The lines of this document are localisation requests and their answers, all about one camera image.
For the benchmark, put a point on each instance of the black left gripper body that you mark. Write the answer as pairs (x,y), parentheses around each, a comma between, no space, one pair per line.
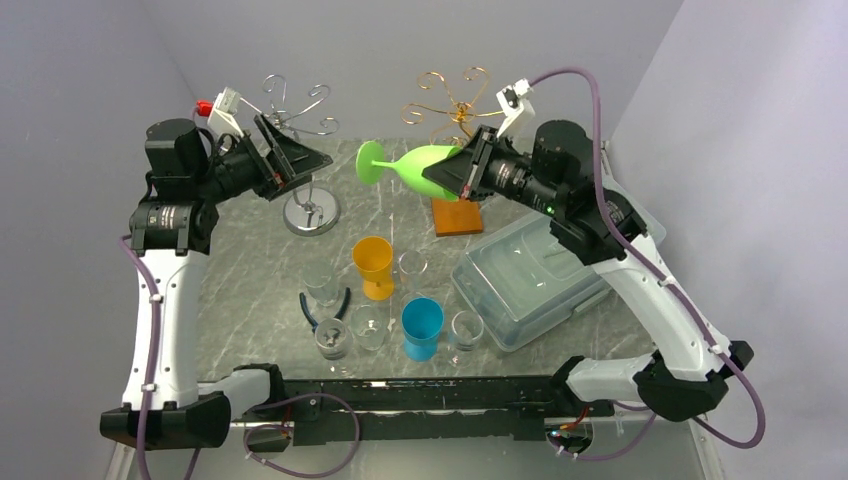
(232,174)

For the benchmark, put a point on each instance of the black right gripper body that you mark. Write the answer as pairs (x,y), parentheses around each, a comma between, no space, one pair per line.
(510,174)

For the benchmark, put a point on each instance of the green wine glass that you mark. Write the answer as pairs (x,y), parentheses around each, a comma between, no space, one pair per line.
(370,164)

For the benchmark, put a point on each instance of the ribbed clear wine glass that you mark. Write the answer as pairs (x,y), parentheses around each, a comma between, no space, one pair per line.
(321,282)

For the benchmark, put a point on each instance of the orange frosted wine glass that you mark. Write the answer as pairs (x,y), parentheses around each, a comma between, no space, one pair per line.
(373,257)

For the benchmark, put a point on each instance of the blue wine glass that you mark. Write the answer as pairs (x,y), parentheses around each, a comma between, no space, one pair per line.
(422,320)

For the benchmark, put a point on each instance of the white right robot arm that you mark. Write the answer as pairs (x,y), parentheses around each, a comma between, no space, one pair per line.
(686,375)

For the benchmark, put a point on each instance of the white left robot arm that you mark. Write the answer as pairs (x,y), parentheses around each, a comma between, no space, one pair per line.
(163,406)

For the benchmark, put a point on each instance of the clear plastic storage box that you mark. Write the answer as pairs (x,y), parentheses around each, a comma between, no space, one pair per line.
(523,283)

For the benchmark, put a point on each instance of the gold wire glass rack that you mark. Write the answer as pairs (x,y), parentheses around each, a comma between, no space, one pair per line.
(463,217)

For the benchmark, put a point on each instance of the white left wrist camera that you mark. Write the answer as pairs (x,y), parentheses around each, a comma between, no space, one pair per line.
(221,113)

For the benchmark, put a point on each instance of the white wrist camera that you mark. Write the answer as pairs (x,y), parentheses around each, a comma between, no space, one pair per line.
(516,107)
(221,113)

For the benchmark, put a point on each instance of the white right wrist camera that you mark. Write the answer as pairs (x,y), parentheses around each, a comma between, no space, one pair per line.
(516,107)

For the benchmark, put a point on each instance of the chrome wire glass rack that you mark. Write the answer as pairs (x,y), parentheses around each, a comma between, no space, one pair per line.
(309,210)

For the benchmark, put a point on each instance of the blue handled pliers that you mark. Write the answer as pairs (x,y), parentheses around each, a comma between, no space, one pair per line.
(314,318)

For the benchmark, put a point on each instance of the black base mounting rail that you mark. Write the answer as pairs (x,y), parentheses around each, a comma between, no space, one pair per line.
(522,408)

